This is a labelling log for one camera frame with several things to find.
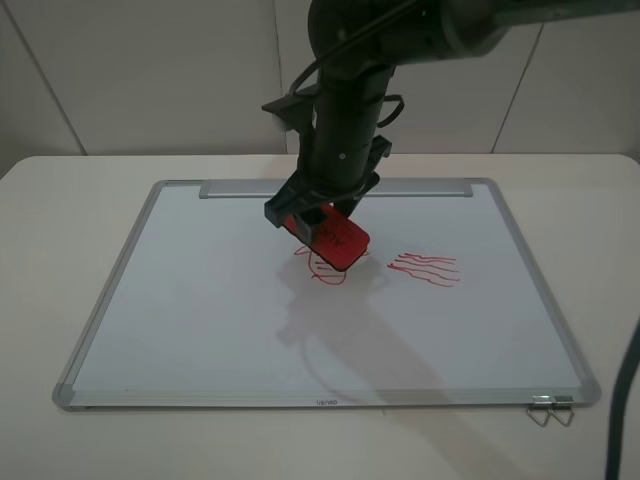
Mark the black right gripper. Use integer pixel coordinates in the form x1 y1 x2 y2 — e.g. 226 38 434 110
264 65 398 247

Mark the red whiteboard eraser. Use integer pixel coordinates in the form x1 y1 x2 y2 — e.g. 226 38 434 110
310 205 370 272

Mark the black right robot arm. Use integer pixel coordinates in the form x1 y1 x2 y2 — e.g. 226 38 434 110
263 1 639 226

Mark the white aluminium-framed whiteboard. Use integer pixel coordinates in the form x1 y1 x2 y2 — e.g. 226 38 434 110
52 178 600 410

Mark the left silver hanging clip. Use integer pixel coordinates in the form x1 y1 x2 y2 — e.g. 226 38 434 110
527 395 553 428

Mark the silver hanging clip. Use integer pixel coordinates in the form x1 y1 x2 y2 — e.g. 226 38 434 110
548 395 575 428
527 395 553 428

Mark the right silver hanging clip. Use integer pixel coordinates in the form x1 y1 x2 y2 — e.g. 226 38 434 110
548 395 575 428

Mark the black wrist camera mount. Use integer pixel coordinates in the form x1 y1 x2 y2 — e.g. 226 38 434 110
261 94 316 134

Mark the black cable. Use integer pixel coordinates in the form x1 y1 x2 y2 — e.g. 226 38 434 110
607 319 640 480

